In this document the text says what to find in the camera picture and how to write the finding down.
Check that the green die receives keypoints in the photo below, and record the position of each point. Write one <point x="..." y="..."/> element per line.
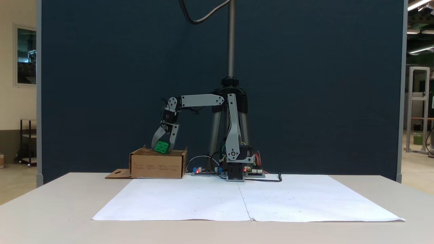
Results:
<point x="161" y="147"/>

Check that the dark blue partition panel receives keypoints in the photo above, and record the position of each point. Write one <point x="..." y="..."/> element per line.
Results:
<point x="305" y="101"/>

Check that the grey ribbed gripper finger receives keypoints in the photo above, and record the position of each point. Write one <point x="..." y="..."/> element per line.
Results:
<point x="157" y="137"/>

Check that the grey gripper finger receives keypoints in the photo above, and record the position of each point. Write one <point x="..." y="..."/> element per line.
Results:
<point x="173" y="137"/>

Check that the black shelf cart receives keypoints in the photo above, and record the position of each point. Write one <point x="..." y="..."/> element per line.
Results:
<point x="28" y="136"/>

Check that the brown cardboard box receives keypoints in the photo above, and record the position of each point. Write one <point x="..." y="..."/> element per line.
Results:
<point x="156" y="166"/>

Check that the blue circuit board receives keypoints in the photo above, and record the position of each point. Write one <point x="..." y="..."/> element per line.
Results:
<point x="206" y="172"/>

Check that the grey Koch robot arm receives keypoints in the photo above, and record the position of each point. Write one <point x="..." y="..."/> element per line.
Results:
<point x="234" y="132"/>

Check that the framed wall window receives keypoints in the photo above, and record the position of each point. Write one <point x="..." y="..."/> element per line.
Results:
<point x="26" y="57"/>

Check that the black and grey tripod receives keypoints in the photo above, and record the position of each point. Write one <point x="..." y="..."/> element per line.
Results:
<point x="231" y="51"/>

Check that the aluminium profile frame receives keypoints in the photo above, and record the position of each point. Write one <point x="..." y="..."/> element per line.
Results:
<point x="411" y="108"/>

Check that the white paper sheet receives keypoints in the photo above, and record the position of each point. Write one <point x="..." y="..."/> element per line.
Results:
<point x="190" y="200"/>

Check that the green bin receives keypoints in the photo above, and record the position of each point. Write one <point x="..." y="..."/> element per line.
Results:
<point x="417" y="139"/>

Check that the fluorescent ceiling light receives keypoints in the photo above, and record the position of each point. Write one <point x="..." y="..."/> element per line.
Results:
<point x="418" y="4"/>
<point x="420" y="50"/>

